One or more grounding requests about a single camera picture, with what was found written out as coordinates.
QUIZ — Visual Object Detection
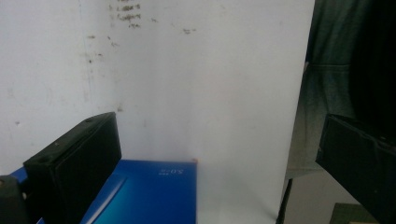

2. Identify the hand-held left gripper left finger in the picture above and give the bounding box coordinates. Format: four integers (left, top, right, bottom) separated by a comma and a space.
22, 111, 122, 224

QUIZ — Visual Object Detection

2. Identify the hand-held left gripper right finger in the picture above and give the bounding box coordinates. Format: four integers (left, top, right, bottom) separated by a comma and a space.
315, 113, 396, 224

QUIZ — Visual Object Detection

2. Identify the blue box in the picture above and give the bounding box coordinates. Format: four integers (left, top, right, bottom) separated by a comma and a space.
8, 159, 198, 224

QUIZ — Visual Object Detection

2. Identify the dark green curtain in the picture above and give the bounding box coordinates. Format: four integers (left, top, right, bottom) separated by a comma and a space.
285, 0, 396, 180

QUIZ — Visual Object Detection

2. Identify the black table leg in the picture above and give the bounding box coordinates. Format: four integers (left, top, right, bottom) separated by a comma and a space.
275, 178, 294, 224

